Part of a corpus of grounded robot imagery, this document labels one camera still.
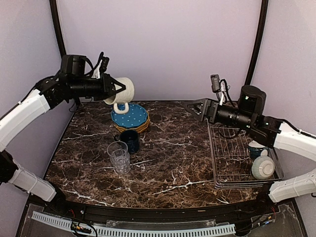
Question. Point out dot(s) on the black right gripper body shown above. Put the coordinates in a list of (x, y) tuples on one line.
[(241, 118)]

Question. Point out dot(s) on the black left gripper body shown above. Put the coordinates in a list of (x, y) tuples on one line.
[(79, 88)]

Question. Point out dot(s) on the cream white mug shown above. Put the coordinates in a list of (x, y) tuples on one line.
[(120, 100)]

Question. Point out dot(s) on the blue polka dot plate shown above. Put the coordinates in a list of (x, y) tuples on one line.
[(135, 117)]

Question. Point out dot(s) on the teal and white mug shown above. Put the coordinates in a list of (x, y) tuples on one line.
[(256, 150)]

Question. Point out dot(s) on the yellow polka dot plate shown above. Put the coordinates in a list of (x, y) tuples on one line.
[(147, 122), (137, 129)]

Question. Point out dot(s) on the dark blue mug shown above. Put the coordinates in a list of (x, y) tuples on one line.
[(131, 138)]

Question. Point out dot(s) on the clear glass cup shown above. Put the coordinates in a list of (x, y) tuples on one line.
[(121, 163), (117, 148)]

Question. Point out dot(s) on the pale green ribbed bowl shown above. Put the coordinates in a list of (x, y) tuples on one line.
[(263, 167)]

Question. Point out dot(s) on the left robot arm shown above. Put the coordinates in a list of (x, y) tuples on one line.
[(45, 95)]

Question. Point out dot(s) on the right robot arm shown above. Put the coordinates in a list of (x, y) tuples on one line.
[(267, 131)]

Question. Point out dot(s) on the clear acrylic tray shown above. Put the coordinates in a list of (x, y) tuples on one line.
[(278, 173)]

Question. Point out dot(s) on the small circuit board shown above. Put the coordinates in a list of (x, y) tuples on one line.
[(79, 230)]

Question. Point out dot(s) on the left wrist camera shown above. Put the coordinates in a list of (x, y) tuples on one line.
[(79, 66)]

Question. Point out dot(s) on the metal wire dish rack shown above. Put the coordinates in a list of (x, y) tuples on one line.
[(230, 159)]

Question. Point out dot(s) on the black frame post left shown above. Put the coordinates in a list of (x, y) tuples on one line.
[(57, 27)]

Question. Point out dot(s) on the black frame post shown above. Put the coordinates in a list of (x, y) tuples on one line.
[(57, 27), (257, 42)]

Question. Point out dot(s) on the black frame post right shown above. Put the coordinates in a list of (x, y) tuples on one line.
[(257, 42)]

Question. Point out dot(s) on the black front rail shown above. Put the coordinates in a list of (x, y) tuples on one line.
[(89, 210)]

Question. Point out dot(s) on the white slotted cable duct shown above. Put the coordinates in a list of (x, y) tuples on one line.
[(133, 231)]

